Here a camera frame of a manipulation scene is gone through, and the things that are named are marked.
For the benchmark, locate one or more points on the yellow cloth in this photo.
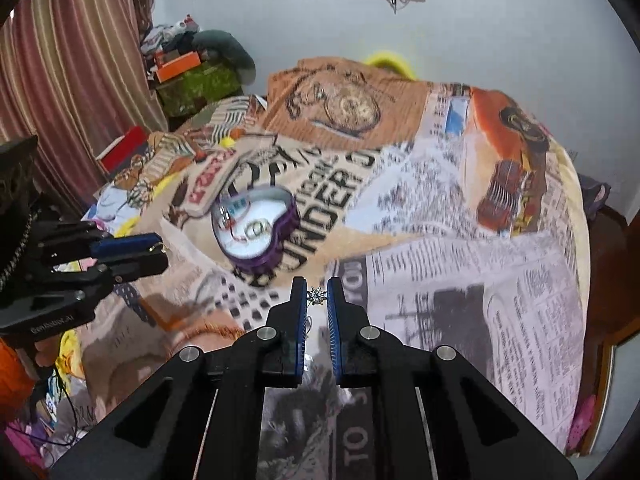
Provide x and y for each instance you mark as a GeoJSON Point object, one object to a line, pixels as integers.
{"type": "Point", "coordinates": [228, 141]}

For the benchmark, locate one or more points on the yellow-green cloth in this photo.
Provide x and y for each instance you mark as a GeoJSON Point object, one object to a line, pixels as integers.
{"type": "Point", "coordinates": [130, 225]}

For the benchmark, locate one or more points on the white printed clothing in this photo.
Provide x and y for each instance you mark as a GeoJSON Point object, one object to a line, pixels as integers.
{"type": "Point", "coordinates": [115, 200]}

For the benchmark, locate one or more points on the pink slipper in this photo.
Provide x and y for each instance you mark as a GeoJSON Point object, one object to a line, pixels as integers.
{"type": "Point", "coordinates": [585, 420]}

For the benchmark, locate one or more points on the pile of clothes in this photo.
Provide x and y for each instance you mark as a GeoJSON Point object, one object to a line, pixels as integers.
{"type": "Point", "coordinates": [165, 35]}

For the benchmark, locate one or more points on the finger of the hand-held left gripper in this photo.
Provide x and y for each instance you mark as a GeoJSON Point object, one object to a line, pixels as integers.
{"type": "Point", "coordinates": [125, 245]}
{"type": "Point", "coordinates": [142, 265]}

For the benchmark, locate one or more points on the red and white box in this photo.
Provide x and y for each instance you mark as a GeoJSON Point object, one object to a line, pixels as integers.
{"type": "Point", "coordinates": [127, 142]}

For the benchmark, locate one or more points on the person's left hand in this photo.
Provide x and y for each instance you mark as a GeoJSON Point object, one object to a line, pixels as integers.
{"type": "Point", "coordinates": [45, 355]}

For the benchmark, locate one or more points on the dark purple cloth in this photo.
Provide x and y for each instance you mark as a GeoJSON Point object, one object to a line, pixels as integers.
{"type": "Point", "coordinates": [595, 195]}

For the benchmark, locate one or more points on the green patterned bag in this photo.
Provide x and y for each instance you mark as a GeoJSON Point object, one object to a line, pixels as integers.
{"type": "Point", "coordinates": [200, 87]}

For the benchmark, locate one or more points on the pink clothing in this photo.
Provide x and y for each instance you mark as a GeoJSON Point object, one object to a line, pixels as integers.
{"type": "Point", "coordinates": [22, 442]}

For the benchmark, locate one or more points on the printed blanket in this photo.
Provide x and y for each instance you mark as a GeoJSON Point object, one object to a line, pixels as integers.
{"type": "Point", "coordinates": [450, 260]}

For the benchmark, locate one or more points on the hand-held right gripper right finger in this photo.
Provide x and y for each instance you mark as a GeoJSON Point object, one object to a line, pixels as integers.
{"type": "Point", "coordinates": [334, 340]}

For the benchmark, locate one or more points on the purple heart-shaped tin box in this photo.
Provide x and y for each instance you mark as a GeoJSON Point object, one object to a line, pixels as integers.
{"type": "Point", "coordinates": [265, 255]}

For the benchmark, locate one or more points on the orange box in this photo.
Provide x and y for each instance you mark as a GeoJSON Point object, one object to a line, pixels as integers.
{"type": "Point", "coordinates": [177, 67]}

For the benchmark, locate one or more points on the yellow plastic hoop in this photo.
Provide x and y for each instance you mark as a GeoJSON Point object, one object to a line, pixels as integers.
{"type": "Point", "coordinates": [387, 55]}

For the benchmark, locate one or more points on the striped brown curtain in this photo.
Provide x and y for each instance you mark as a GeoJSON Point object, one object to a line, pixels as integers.
{"type": "Point", "coordinates": [75, 60]}

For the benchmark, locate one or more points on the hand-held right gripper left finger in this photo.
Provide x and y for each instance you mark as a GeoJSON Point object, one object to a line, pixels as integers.
{"type": "Point", "coordinates": [301, 330]}

